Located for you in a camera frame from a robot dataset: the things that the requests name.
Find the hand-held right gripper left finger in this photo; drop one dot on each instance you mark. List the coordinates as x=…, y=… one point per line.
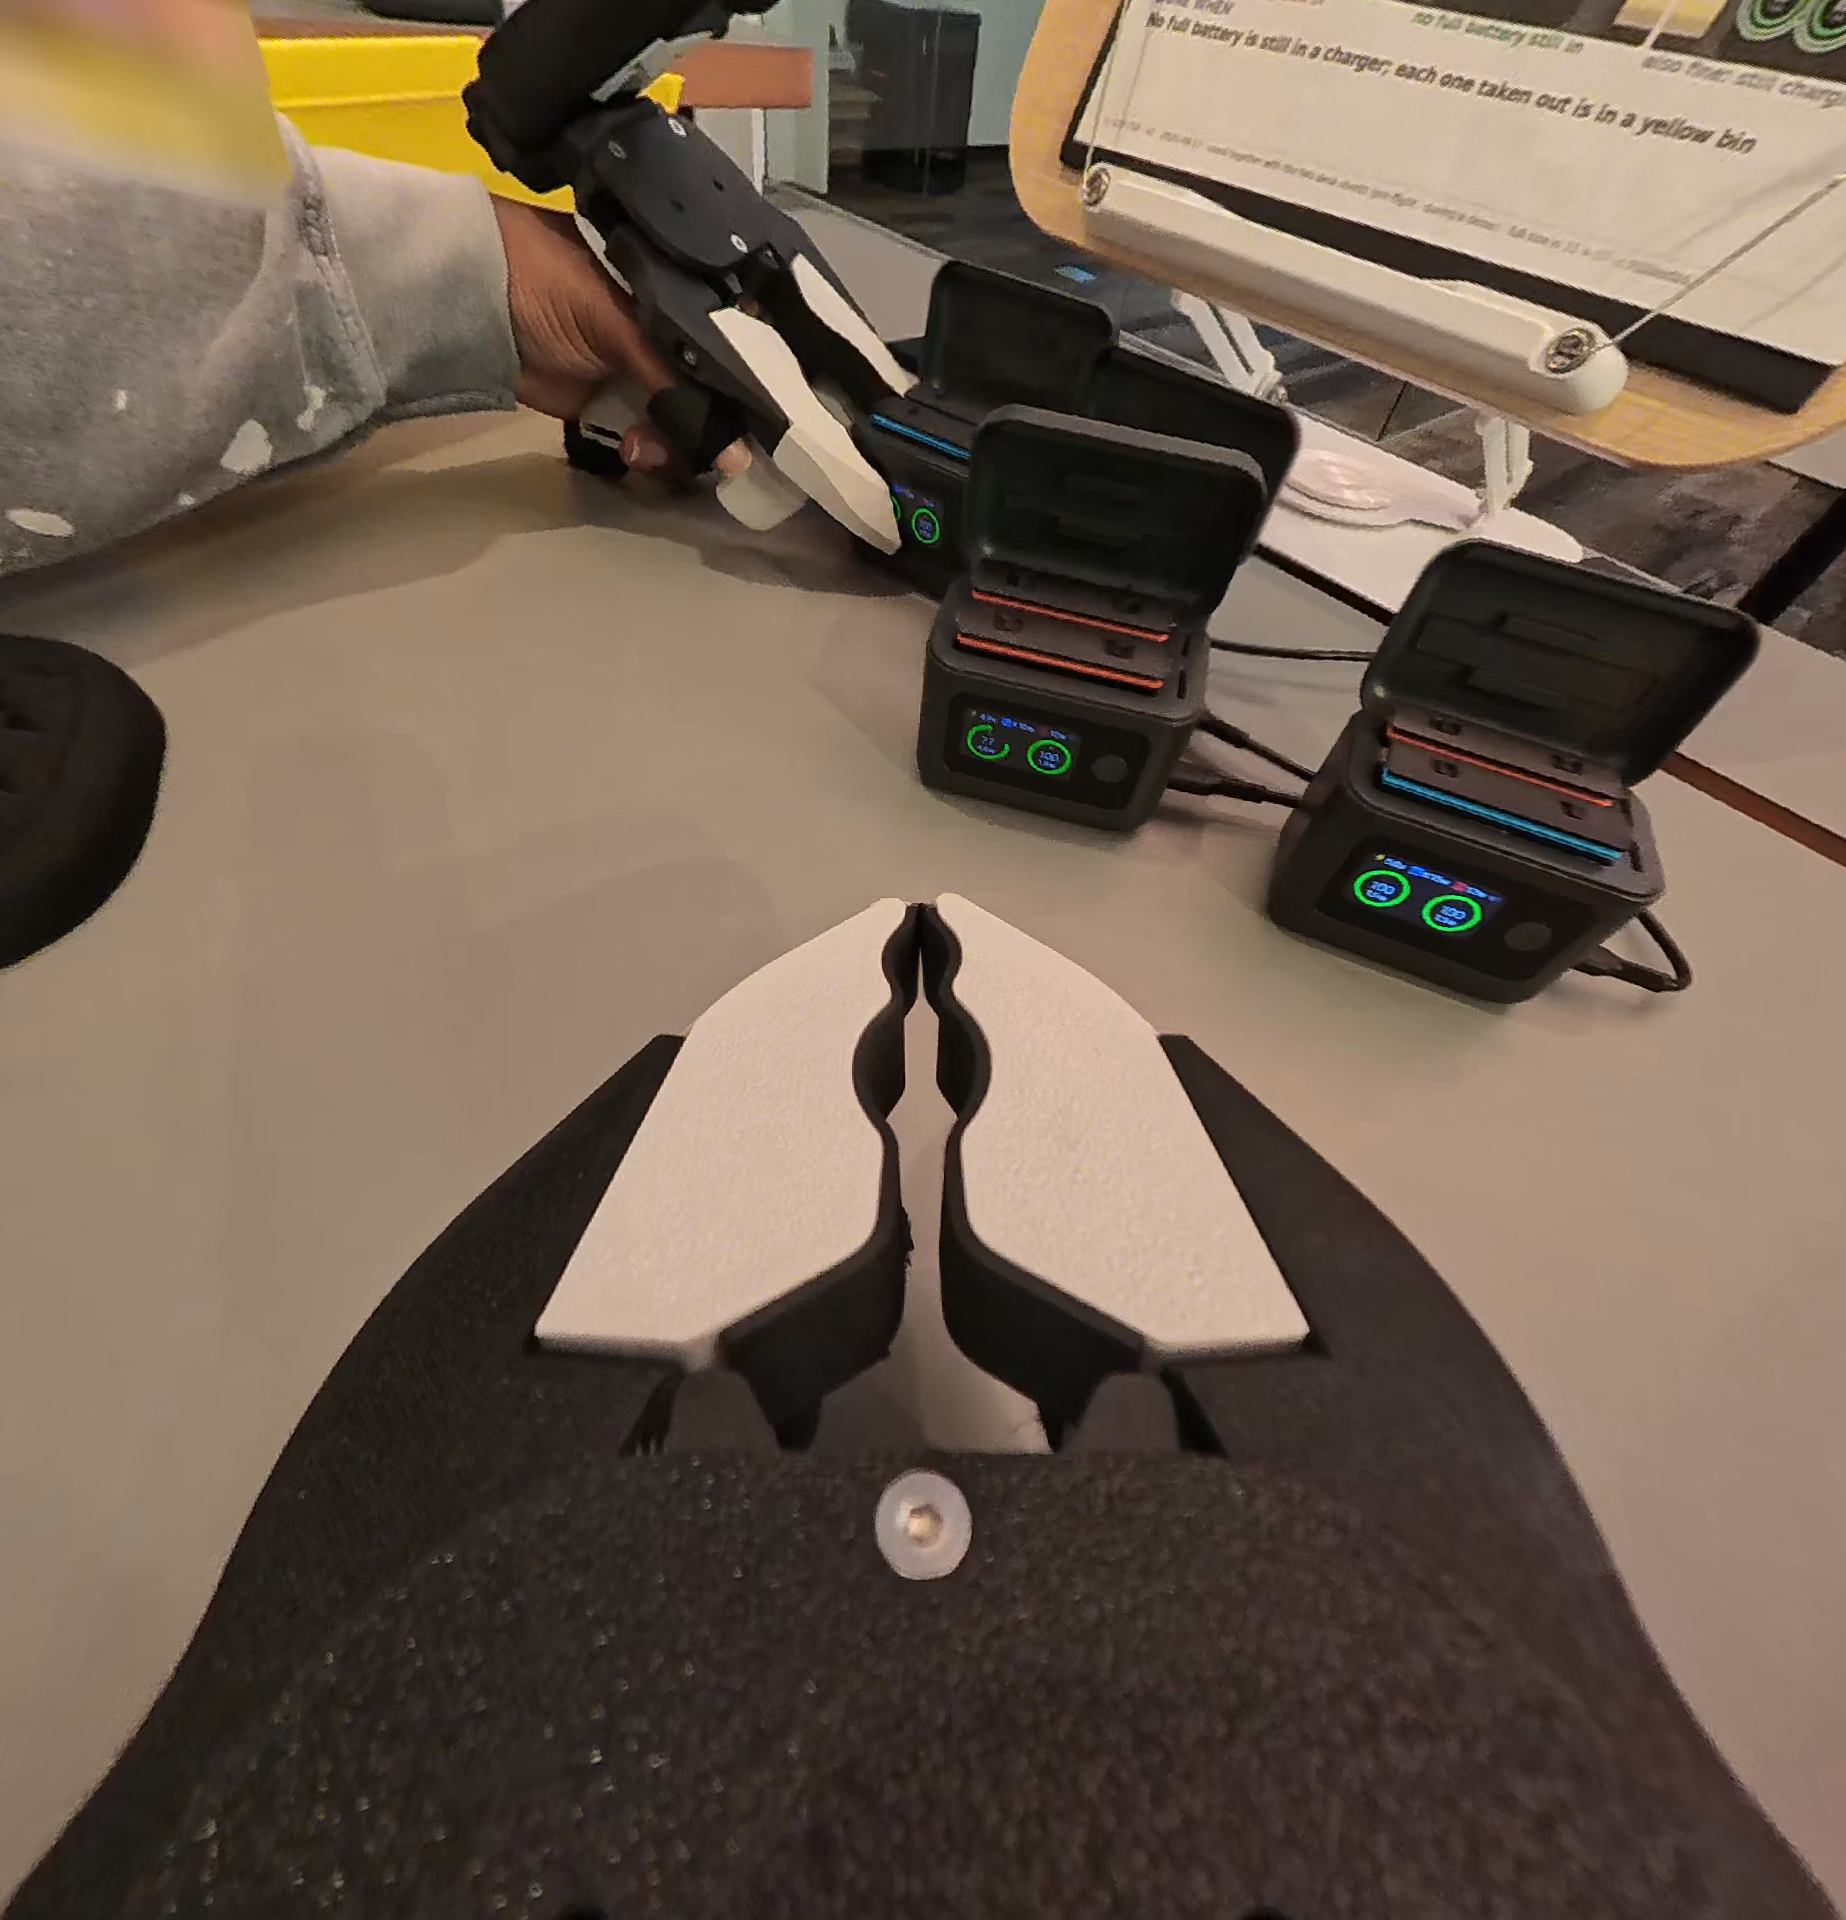
x=713, y=1186

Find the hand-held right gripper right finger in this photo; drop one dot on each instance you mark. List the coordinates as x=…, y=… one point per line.
x=1148, y=1186

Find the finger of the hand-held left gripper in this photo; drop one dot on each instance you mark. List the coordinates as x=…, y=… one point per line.
x=848, y=330
x=812, y=421

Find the black battery blue rim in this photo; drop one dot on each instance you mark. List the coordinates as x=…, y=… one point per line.
x=1494, y=816
x=922, y=436

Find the black battery charging case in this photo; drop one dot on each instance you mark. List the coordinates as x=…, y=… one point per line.
x=1554, y=631
x=1103, y=465
x=1013, y=322
x=1192, y=391

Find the yellow plastic bin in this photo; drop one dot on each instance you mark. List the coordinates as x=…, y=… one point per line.
x=367, y=90

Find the person's left forearm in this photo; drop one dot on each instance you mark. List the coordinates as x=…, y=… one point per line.
x=190, y=330

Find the person's left hand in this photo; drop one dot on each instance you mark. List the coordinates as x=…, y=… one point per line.
x=563, y=316

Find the wooden edged table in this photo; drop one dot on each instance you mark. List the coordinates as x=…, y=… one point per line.
x=758, y=75

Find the instruction sheet on wooden stand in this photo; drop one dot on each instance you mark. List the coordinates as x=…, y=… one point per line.
x=1042, y=135

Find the white paper poster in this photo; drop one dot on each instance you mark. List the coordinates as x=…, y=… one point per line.
x=1462, y=150

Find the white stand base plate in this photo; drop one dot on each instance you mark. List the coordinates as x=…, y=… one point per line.
x=1404, y=540

